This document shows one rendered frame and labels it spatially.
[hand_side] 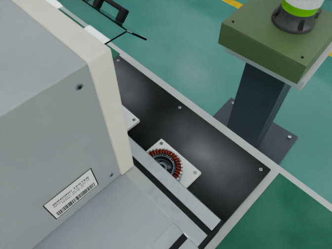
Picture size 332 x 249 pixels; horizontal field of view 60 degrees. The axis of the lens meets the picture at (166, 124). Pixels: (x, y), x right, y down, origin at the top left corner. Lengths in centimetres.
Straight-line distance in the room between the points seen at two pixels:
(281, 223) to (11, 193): 65
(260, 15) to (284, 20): 10
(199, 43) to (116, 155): 204
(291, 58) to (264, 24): 18
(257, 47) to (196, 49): 125
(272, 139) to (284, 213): 106
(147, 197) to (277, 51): 78
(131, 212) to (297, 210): 54
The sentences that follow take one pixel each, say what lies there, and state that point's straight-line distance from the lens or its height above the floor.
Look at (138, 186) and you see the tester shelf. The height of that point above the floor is 112.
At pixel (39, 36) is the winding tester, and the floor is 132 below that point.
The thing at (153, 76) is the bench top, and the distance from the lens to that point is 102.
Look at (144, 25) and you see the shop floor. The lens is 251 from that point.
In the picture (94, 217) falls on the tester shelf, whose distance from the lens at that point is 38.
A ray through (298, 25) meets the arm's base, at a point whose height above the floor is 86.
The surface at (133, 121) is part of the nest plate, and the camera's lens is 86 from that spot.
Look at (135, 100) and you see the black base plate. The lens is 92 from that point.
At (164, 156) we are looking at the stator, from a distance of 75.
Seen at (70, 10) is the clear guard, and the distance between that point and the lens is 78.
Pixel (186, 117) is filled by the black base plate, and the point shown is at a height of 77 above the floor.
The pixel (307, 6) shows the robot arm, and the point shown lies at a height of 94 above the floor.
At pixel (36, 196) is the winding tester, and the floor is 120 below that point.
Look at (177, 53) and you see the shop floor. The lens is 224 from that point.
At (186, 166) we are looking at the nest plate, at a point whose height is 78.
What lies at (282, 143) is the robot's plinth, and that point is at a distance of 184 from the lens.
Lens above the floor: 147
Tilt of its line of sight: 55 degrees down
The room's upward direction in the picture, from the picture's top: straight up
